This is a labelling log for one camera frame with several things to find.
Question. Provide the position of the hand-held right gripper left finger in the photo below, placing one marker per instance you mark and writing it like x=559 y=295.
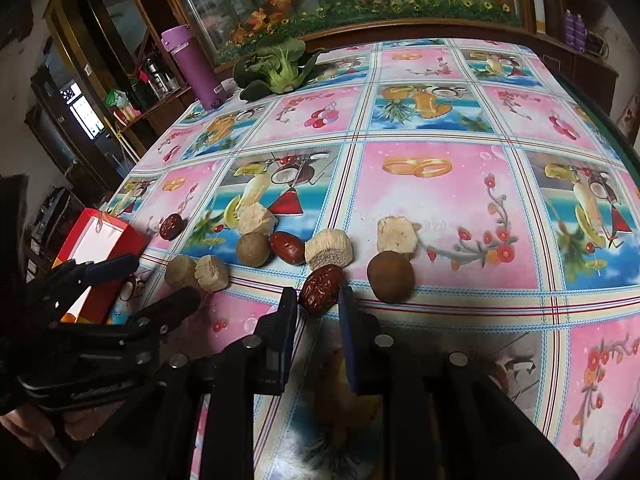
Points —
x=286 y=340

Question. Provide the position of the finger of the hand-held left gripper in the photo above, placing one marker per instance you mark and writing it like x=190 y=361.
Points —
x=112 y=266
x=167 y=310

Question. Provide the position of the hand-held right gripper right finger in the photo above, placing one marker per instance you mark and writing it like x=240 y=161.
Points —
x=348 y=345

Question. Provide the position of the red cardboard box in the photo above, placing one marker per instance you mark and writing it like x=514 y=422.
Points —
x=95 y=240

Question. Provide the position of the brown longan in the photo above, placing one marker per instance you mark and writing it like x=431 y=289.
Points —
x=179 y=271
x=252 y=249
x=391 y=277

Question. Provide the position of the beige dried fruit chunk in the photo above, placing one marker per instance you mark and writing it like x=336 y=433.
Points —
x=327 y=250
x=211 y=272
x=395 y=235
x=256 y=218

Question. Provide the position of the red date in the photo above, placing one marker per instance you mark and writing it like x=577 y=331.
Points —
x=287 y=247
x=320 y=287
x=171 y=226

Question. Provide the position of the person's left hand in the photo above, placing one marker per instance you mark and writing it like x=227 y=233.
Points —
x=30 y=427

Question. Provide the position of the window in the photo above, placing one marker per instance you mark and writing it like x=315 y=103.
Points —
x=82 y=110

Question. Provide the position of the printed pink tablecloth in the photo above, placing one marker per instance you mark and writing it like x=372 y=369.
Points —
x=440 y=210

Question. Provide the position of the green plastic bag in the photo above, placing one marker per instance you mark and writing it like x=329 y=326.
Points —
x=117 y=97

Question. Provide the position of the purple water bottle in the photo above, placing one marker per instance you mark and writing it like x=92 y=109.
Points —
x=195 y=70

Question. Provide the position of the wooden pillar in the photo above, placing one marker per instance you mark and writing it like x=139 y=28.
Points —
x=62 y=35

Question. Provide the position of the green bok choy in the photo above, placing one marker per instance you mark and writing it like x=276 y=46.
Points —
x=275 y=70

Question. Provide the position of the small purple bottle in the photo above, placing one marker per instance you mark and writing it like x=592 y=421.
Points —
x=570 y=27
x=581 y=31

